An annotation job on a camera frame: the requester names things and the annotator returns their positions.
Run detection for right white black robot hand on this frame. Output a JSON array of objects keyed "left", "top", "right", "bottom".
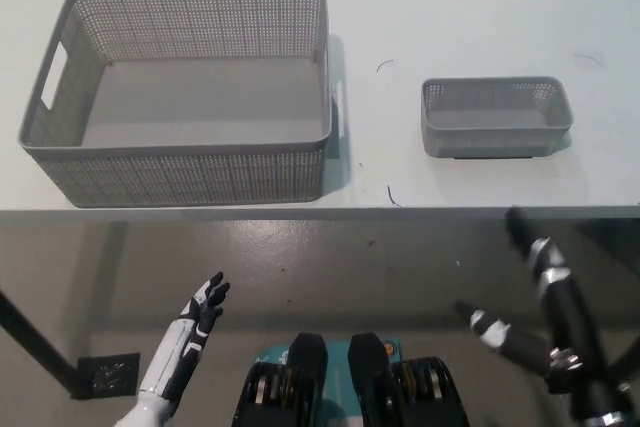
[{"left": 454, "top": 206, "right": 640, "bottom": 427}]

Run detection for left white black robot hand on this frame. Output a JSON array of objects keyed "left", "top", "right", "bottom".
[{"left": 138, "top": 270, "right": 232, "bottom": 406}]

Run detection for small grey perforated plastic basket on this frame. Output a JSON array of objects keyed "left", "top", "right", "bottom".
[{"left": 420, "top": 75, "right": 575, "bottom": 161}]

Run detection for black square floor pad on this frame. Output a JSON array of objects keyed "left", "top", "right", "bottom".
[{"left": 76, "top": 352, "right": 142, "bottom": 401}]

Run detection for black metal table leg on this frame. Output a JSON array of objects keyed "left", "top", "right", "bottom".
[{"left": 0, "top": 288, "right": 84, "bottom": 400}]

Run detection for robot body black teal blocks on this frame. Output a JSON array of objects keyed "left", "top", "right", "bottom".
[{"left": 231, "top": 330, "right": 472, "bottom": 427}]

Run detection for large grey perforated plastic basket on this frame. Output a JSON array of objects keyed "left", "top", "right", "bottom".
[{"left": 18, "top": 0, "right": 346, "bottom": 209}]

